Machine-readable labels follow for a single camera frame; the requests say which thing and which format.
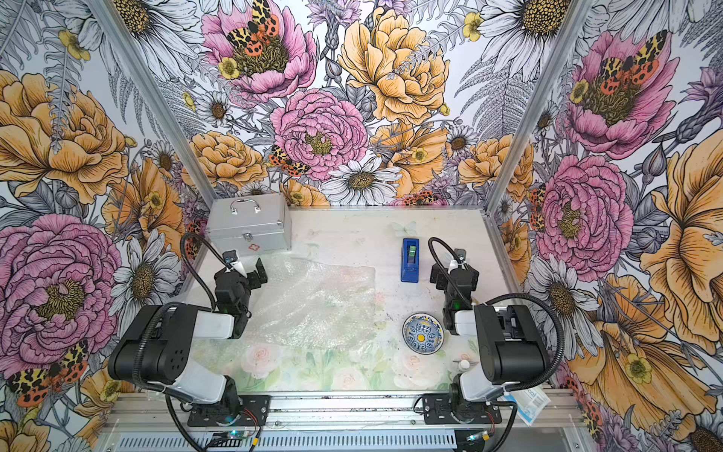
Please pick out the blue tape dispenser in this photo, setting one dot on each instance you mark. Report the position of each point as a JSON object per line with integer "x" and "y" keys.
{"x": 409, "y": 269}

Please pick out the clear bubble wrap sheet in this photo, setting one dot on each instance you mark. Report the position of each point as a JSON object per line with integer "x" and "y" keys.
{"x": 306, "y": 304}

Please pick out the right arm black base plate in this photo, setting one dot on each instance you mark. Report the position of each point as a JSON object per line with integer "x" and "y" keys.
{"x": 447, "y": 409}

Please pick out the silver metal first aid case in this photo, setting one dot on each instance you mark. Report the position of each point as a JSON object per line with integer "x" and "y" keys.
{"x": 250, "y": 225}

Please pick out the blue yellow patterned bowl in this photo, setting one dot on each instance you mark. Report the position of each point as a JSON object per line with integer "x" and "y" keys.
{"x": 423, "y": 334}

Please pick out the white surgical packet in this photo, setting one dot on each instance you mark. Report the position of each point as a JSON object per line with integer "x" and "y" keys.
{"x": 531, "y": 402}

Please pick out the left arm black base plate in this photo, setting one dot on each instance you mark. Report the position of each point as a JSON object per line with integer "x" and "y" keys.
{"x": 248, "y": 411}

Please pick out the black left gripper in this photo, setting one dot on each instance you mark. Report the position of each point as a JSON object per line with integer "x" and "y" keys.
{"x": 261, "y": 272}

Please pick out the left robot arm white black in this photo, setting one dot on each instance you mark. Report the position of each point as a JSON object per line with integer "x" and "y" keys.
{"x": 154, "y": 353}

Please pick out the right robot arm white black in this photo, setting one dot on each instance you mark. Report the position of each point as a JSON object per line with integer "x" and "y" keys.
{"x": 520, "y": 339}

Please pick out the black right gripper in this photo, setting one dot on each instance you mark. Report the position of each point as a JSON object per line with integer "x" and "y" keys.
{"x": 439, "y": 272}

